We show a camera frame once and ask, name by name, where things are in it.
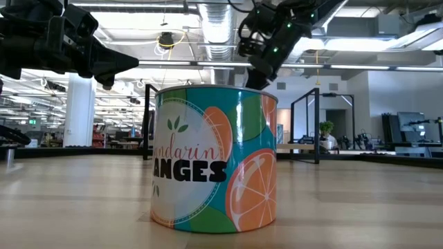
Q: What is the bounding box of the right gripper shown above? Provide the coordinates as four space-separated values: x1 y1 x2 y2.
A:
237 0 314 91

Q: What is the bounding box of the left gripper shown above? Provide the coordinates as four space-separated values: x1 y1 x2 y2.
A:
33 15 140 91

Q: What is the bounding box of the mandarin oranges can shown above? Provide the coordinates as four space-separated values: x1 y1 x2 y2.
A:
150 84 279 234

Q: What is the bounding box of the desk monitor on arm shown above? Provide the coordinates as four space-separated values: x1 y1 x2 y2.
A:
397 111 443 145

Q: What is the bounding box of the white pillar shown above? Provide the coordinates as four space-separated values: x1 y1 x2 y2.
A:
63 72 98 148

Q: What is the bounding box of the linear ceiling light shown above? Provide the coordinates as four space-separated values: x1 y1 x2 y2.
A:
138 59 443 72

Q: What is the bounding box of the red cabinet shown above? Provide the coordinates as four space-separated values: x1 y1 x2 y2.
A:
92 124 105 148

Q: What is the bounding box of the silver ceiling pipe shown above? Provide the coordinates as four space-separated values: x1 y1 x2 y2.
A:
67 1 200 15

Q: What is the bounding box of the potted plant white pot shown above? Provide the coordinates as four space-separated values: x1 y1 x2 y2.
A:
318 120 335 151

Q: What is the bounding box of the ceiling light panel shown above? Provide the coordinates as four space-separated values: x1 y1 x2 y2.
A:
324 37 388 53

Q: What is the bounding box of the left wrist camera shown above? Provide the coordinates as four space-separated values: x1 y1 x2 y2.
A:
61 3 100 39

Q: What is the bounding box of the silver ventilation duct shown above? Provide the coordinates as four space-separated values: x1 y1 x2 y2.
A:
199 3 237 86

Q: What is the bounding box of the yellow hanging cord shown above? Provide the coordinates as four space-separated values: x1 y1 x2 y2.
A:
314 50 321 86

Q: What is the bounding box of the black overhead camera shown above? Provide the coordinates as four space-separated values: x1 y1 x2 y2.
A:
158 31 176 50

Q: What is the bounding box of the wooden shelf black frame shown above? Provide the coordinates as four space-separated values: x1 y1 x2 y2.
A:
143 84 321 165

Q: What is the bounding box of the black metal frame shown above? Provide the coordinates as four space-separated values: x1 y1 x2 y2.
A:
320 92 356 150

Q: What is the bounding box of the silver metal post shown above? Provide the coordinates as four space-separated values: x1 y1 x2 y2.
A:
4 145 17 167

